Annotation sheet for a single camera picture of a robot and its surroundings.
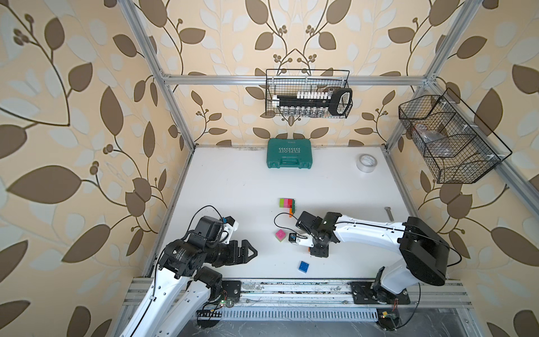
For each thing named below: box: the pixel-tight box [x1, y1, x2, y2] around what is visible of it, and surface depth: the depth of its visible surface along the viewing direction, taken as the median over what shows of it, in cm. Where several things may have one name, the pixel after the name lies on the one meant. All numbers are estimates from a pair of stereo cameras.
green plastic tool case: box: [266, 137, 312, 170], surface depth 114 cm
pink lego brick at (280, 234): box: [275, 228, 288, 242], surface depth 87 cm
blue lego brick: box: [298, 261, 310, 274], surface depth 80 cm
